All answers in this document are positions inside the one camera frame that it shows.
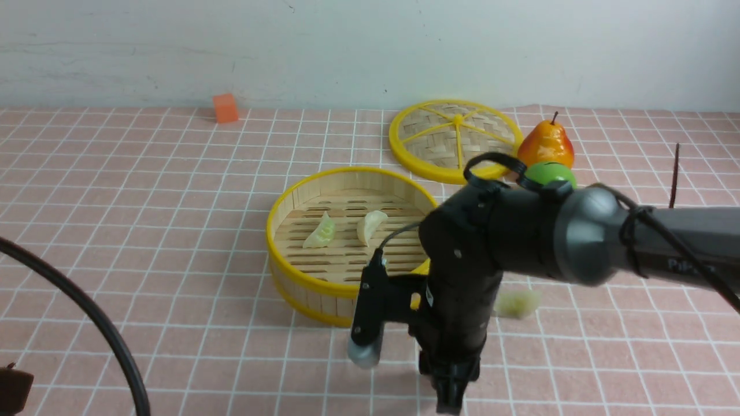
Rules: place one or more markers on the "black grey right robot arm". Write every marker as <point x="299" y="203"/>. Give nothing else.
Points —
<point x="574" y="236"/>

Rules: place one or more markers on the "woven bamboo steamer lid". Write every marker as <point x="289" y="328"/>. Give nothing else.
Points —
<point x="436" y="139"/>

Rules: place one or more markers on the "dark thin stick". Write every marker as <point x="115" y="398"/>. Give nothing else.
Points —
<point x="675" y="177"/>

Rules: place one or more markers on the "pink checkered tablecloth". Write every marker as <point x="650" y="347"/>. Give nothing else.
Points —
<point x="159" y="214"/>

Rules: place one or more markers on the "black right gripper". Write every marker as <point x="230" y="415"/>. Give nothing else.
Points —
<point x="457" y="307"/>

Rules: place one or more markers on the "orange yellow toy pear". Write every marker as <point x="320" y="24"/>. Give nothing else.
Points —
<point x="547" y="142"/>

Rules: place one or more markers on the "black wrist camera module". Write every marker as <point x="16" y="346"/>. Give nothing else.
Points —
<point x="381" y="299"/>

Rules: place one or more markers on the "orange foam cube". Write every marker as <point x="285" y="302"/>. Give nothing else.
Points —
<point x="225" y="108"/>

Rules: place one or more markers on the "green dumpling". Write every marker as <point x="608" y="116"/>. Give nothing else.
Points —
<point x="323" y="234"/>
<point x="519" y="304"/>

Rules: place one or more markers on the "bamboo steamer tray yellow rim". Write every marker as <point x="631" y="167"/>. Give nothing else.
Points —
<point x="322" y="283"/>

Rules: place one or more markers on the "pale dumpling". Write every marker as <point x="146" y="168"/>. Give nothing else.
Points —
<point x="368" y="225"/>

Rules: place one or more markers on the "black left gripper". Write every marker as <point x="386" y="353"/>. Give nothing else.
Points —
<point x="15" y="388"/>

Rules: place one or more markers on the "green toy apple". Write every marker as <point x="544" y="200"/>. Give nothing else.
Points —
<point x="549" y="171"/>

